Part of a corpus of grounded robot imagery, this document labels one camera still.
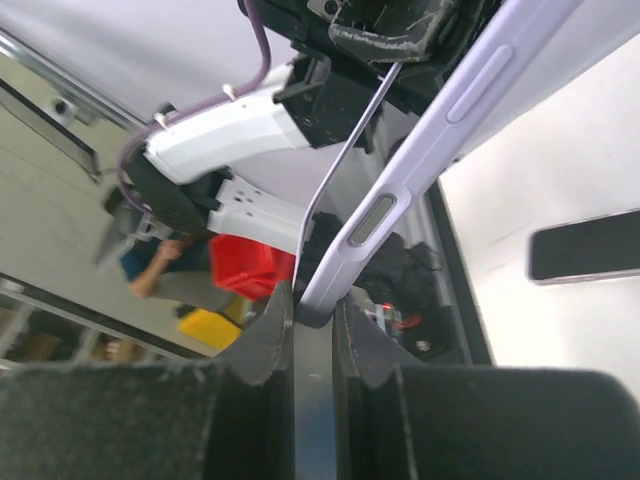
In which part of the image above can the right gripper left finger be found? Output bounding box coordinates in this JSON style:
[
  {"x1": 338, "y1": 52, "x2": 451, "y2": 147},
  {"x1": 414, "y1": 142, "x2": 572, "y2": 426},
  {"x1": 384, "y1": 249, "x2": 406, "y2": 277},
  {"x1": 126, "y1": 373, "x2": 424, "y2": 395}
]
[{"x1": 1, "y1": 281, "x2": 294, "y2": 479}]

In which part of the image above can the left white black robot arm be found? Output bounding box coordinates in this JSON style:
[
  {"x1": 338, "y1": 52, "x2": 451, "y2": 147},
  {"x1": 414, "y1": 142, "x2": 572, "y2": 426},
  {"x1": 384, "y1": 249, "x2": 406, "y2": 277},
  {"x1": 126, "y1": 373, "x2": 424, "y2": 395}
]
[{"x1": 119, "y1": 1, "x2": 499, "y2": 253}]

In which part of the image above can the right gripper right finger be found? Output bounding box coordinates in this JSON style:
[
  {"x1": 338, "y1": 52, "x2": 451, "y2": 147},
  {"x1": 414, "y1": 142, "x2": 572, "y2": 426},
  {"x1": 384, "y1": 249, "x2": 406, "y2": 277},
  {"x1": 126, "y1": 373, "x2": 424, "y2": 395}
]
[{"x1": 333, "y1": 298, "x2": 639, "y2": 479}]

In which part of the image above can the person with dark shirt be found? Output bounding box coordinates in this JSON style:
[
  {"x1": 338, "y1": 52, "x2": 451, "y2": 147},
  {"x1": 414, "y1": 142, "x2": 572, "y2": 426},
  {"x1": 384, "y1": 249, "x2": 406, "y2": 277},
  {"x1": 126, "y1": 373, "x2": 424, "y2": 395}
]
[{"x1": 119, "y1": 233, "x2": 234, "y2": 311}]

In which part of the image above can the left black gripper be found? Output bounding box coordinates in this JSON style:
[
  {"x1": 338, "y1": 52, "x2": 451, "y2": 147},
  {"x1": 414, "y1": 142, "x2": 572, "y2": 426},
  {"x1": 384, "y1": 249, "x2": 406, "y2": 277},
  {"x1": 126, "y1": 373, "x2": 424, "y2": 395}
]
[{"x1": 249, "y1": 0, "x2": 506, "y2": 116}]

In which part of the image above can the lilac silicone phone case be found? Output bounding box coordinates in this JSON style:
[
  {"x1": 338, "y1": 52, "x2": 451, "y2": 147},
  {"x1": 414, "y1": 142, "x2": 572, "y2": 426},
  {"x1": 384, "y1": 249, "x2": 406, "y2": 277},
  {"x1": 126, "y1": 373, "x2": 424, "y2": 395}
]
[{"x1": 297, "y1": 0, "x2": 584, "y2": 329}]

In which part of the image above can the phone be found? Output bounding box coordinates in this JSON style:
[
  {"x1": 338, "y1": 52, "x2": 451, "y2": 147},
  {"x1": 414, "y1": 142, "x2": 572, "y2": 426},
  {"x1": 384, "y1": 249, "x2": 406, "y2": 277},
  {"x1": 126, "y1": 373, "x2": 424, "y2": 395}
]
[
  {"x1": 290, "y1": 62, "x2": 404, "y2": 301},
  {"x1": 527, "y1": 210, "x2": 639, "y2": 285}
]

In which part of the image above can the phone in clear purple case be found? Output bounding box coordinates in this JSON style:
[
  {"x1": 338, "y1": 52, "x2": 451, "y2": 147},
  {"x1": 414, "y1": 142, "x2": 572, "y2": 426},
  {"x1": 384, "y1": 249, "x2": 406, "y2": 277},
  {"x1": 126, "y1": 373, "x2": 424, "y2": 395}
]
[{"x1": 527, "y1": 210, "x2": 639, "y2": 285}]

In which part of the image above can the yellow plastic bin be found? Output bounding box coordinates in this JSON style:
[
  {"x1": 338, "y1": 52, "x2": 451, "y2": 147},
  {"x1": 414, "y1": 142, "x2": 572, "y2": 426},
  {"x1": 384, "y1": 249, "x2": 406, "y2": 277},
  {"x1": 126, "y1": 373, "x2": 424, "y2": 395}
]
[{"x1": 178, "y1": 309, "x2": 242, "y2": 350}]

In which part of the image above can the red plastic bin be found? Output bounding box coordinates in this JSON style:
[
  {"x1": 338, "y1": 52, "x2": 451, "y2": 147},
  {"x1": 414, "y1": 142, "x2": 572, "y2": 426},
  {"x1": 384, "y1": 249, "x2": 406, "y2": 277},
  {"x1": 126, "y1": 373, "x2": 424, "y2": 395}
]
[{"x1": 208, "y1": 235, "x2": 296, "y2": 301}]

